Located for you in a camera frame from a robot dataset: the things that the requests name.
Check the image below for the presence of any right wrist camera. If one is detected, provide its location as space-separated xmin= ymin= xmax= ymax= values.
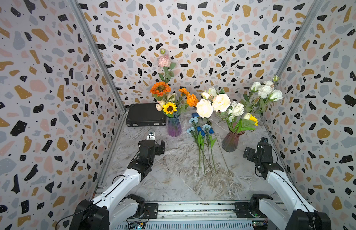
xmin=260 ymin=137 xmax=268 ymax=143

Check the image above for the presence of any brown ribbed glass vase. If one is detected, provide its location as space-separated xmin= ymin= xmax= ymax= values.
xmin=222 ymin=131 xmax=245 ymax=152

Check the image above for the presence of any purple ribbed glass vase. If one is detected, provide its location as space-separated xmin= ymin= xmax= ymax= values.
xmin=167 ymin=117 xmax=182 ymax=137

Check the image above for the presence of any yellow sunflower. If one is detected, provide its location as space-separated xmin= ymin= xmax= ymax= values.
xmin=162 ymin=102 xmax=177 ymax=115

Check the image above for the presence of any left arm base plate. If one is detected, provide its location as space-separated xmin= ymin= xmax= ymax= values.
xmin=135 ymin=203 xmax=159 ymax=219

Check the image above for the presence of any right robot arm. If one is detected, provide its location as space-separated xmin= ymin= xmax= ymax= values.
xmin=243 ymin=138 xmax=331 ymax=230

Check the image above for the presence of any small blue tulip flower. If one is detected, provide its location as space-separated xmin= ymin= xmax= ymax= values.
xmin=207 ymin=128 xmax=216 ymax=172

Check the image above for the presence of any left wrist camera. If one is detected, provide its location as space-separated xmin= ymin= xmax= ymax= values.
xmin=146 ymin=130 xmax=156 ymax=141

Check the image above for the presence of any light blue carnation bouquet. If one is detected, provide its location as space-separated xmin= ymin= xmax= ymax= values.
xmin=188 ymin=117 xmax=198 ymax=124

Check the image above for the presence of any orange rose flower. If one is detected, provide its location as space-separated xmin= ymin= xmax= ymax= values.
xmin=187 ymin=94 xmax=199 ymax=107

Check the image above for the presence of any orange marigold flower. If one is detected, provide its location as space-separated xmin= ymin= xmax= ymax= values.
xmin=179 ymin=88 xmax=190 ymax=96

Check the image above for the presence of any pink carnation stem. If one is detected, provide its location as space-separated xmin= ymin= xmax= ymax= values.
xmin=158 ymin=48 xmax=176 ymax=83

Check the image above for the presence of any yellow flower right bouquet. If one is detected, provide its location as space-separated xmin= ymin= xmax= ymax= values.
xmin=250 ymin=116 xmax=259 ymax=126

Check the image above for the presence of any aluminium front rail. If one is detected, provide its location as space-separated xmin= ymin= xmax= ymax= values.
xmin=114 ymin=200 xmax=286 ymax=230

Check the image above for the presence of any light blue carnation flower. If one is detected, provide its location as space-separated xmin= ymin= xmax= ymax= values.
xmin=202 ymin=124 xmax=211 ymax=130

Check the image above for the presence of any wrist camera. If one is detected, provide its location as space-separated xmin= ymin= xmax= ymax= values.
xmin=146 ymin=130 xmax=156 ymax=141
xmin=260 ymin=137 xmax=268 ymax=143

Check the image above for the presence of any white flower bouquet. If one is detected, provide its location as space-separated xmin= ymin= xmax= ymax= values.
xmin=225 ymin=75 xmax=283 ymax=133

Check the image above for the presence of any large orange gerbera flower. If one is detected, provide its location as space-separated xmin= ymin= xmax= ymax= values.
xmin=150 ymin=81 xmax=171 ymax=97

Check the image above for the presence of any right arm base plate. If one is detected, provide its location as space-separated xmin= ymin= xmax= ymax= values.
xmin=234 ymin=202 xmax=267 ymax=219

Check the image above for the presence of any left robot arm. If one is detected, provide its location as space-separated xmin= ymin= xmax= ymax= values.
xmin=69 ymin=139 xmax=165 ymax=230

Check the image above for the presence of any black rectangular case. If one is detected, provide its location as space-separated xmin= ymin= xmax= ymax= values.
xmin=126 ymin=103 xmax=166 ymax=127

